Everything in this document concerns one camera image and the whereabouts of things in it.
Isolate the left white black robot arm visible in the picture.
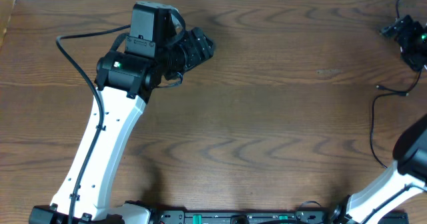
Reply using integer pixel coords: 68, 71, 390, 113
29, 1, 216, 223

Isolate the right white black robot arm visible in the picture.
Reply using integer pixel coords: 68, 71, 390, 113
328, 15, 426, 223

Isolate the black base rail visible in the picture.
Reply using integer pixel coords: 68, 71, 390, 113
126, 200, 410, 224

